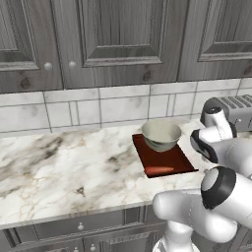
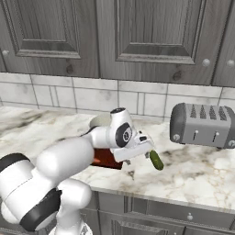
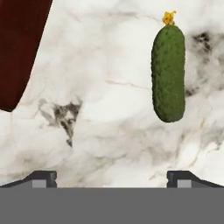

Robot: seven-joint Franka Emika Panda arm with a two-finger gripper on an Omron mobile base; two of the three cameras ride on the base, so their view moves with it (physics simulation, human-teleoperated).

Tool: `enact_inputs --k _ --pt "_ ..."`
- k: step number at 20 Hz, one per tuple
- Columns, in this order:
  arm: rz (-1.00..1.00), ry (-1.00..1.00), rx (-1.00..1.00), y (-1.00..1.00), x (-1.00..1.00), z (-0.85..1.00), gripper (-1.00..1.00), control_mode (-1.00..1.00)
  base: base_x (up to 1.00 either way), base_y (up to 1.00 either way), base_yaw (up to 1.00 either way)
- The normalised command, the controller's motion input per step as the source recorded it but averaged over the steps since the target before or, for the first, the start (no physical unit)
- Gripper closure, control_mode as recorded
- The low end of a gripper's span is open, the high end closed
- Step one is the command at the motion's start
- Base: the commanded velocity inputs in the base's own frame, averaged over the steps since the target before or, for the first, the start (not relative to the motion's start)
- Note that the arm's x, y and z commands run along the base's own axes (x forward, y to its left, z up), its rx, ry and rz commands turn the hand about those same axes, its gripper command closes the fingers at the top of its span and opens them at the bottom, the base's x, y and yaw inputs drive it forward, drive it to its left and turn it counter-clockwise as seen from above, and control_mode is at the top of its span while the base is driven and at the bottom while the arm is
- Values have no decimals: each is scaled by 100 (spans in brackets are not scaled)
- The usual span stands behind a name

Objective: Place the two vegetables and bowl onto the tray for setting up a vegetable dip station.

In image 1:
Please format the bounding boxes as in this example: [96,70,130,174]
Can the pale grey ceramic bowl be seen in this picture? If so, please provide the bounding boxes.
[141,118,183,153]

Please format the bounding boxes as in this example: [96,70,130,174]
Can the silver toaster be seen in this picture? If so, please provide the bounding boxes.
[200,94,252,134]

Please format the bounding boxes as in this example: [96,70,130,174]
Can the grey wooden base cupboard door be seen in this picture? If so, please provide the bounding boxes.
[83,225,167,252]
[9,237,85,252]

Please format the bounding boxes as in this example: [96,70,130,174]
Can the dark red tray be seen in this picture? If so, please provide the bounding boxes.
[131,132,199,179]

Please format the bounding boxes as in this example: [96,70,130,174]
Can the orange carrot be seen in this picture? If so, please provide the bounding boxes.
[144,165,175,176]

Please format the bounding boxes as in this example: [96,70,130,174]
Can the grey wooden drawer front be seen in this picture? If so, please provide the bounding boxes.
[31,209,126,241]

